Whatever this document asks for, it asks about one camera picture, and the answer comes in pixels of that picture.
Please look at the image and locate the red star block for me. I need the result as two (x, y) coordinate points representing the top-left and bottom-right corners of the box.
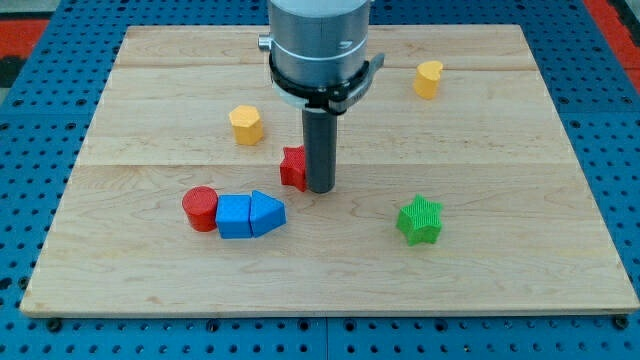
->
(279, 146), (307, 192)

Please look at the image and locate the yellow heart block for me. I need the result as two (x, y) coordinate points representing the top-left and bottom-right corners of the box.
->
(413, 60), (443, 100)

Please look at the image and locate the red cylinder block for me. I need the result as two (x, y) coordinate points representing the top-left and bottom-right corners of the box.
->
(181, 186), (218, 232)

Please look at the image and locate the yellow hexagon block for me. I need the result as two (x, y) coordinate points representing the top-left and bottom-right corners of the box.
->
(229, 105), (264, 145)

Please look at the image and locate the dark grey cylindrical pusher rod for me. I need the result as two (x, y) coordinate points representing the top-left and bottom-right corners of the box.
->
(302, 110), (337, 194)

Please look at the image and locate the blue triangle block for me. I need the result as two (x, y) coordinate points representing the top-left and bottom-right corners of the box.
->
(249, 190), (286, 237)

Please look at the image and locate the wooden board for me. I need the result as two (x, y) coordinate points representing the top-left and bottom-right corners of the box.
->
(20, 25), (639, 318)

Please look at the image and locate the green star block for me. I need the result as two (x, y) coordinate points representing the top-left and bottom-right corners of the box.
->
(396, 194), (443, 246)

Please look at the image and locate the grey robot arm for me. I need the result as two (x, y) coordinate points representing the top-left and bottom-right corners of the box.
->
(258, 0), (385, 194)

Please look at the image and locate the blue cube block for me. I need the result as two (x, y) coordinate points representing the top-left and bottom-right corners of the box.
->
(216, 194), (252, 239)

